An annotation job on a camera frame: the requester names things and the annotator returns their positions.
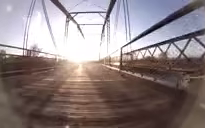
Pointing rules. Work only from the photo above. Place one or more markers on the wooden plank bridge deck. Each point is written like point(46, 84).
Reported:
point(86, 96)

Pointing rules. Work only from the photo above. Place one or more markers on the bare tree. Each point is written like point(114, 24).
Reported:
point(34, 50)

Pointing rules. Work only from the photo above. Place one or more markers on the metal lattice bridge railing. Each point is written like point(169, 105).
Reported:
point(176, 50)

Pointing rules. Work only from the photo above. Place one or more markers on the steel bridge truss frame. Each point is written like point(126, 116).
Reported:
point(105, 25)

